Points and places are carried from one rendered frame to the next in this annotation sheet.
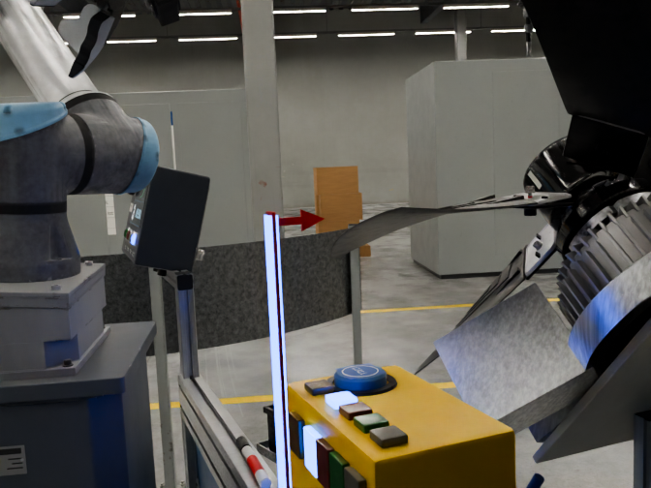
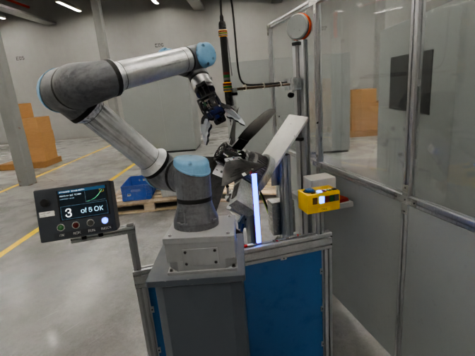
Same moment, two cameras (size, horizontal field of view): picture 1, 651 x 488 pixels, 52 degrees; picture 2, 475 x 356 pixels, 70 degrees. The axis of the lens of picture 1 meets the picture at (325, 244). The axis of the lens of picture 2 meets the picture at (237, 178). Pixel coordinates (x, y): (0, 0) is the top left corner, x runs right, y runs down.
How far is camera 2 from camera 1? 1.61 m
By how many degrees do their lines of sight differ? 81
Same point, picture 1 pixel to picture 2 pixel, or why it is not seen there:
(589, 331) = (264, 182)
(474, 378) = (248, 203)
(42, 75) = (145, 144)
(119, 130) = not seen: hidden behind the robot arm
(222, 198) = not seen: outside the picture
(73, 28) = (203, 127)
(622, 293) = (269, 172)
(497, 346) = (247, 194)
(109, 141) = not seen: hidden behind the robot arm
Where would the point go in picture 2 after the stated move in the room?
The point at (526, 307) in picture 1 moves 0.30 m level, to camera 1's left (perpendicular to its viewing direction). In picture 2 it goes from (244, 184) to (238, 203)
